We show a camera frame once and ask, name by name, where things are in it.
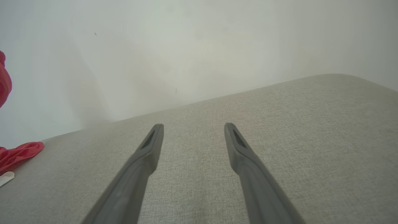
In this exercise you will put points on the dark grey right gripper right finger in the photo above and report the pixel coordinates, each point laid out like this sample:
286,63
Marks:
258,186

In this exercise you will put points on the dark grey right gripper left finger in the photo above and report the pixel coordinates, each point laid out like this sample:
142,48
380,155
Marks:
133,183

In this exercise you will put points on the red basketball jersey with numbers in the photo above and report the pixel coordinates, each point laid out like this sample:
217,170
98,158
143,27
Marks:
18,154

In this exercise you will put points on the red shorts with white stripes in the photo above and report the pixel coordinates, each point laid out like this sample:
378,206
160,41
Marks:
3,81

